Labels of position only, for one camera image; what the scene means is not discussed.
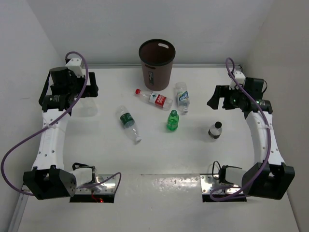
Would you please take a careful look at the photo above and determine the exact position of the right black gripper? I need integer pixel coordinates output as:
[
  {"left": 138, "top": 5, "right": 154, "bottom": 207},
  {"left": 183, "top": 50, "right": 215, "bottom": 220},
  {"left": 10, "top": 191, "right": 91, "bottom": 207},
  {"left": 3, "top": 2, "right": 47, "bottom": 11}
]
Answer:
[{"left": 207, "top": 85, "right": 246, "bottom": 110}]

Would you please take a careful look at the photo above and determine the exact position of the green-label clear water bottle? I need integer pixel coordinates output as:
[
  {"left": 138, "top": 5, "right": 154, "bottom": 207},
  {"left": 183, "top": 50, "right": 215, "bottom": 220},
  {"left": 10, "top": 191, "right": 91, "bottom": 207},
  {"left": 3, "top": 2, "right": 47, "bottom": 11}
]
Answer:
[{"left": 116, "top": 105, "right": 141, "bottom": 144}]

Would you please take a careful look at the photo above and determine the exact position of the small green plastic bottle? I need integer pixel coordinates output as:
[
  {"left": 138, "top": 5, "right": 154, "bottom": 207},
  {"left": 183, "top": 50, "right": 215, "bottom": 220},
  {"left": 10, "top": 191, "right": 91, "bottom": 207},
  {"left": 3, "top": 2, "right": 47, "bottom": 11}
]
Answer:
[{"left": 167, "top": 110, "right": 179, "bottom": 131}]

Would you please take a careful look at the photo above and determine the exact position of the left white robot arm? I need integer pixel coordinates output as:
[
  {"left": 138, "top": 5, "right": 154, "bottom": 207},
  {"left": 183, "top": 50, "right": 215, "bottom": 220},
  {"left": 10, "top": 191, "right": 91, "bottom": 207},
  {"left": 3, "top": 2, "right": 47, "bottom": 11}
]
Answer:
[{"left": 23, "top": 67, "right": 98, "bottom": 200}]

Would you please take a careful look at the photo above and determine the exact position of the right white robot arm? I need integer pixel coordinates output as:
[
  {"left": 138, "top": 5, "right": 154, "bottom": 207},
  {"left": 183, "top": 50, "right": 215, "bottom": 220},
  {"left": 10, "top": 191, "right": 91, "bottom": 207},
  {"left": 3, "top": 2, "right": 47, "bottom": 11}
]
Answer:
[{"left": 207, "top": 78, "right": 295, "bottom": 200}]

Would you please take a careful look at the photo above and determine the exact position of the brown plastic waste bin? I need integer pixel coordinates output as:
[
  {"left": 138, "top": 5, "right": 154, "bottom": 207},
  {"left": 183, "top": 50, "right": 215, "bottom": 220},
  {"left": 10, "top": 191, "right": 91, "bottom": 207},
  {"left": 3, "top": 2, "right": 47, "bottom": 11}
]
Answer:
[{"left": 139, "top": 39, "right": 176, "bottom": 91}]

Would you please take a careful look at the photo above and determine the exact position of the blue-label clear water bottle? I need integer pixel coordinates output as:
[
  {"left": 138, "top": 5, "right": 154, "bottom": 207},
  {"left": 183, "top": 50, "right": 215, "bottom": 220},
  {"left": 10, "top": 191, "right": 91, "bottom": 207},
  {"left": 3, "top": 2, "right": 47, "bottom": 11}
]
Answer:
[{"left": 175, "top": 82, "right": 190, "bottom": 115}]

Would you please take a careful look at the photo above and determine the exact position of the small black-cap clear bottle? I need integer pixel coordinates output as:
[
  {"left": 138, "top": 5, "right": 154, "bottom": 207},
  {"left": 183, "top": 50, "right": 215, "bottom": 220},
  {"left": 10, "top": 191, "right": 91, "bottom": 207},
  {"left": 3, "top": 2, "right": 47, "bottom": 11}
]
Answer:
[{"left": 208, "top": 121, "right": 222, "bottom": 140}]

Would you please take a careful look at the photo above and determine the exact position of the red-label clear water bottle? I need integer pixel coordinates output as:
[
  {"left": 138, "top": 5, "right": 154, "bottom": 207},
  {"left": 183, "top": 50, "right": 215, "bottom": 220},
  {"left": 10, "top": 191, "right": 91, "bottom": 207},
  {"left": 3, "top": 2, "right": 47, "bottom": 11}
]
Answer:
[{"left": 135, "top": 89, "right": 173, "bottom": 110}]

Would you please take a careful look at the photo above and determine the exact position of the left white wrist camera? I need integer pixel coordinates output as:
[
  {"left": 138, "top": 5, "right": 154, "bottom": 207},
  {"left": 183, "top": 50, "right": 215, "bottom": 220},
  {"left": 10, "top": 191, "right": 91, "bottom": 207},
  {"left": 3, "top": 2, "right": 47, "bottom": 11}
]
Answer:
[{"left": 65, "top": 58, "right": 84, "bottom": 78}]

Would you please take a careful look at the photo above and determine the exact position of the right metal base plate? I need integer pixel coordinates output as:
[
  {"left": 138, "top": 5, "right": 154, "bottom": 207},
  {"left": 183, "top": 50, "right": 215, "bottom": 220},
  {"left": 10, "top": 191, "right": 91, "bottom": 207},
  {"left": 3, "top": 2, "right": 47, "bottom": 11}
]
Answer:
[{"left": 200, "top": 174, "right": 240, "bottom": 195}]

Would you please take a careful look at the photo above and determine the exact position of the metal base plate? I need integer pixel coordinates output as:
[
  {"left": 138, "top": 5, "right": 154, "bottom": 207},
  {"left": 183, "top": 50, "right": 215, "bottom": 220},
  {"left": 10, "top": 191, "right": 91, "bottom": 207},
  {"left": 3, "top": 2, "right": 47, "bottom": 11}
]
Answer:
[
  {"left": 200, "top": 174, "right": 240, "bottom": 195},
  {"left": 70, "top": 174, "right": 116, "bottom": 195}
]

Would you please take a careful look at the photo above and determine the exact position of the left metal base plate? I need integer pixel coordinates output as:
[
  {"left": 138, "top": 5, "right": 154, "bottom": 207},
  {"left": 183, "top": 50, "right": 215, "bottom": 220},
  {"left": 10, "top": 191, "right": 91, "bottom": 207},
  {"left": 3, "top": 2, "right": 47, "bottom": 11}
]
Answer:
[{"left": 70, "top": 174, "right": 116, "bottom": 195}]

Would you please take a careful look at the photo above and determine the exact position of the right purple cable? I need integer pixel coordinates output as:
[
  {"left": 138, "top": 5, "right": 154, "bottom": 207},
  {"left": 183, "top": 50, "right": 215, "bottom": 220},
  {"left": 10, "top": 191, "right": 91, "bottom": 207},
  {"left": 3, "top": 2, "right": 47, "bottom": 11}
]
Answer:
[{"left": 209, "top": 57, "right": 270, "bottom": 202}]

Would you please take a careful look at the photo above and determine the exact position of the aluminium frame rail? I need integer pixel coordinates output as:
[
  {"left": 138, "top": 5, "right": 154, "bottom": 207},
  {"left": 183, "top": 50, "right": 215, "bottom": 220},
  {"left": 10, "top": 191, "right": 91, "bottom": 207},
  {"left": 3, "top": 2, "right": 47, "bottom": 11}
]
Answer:
[{"left": 7, "top": 193, "right": 28, "bottom": 232}]

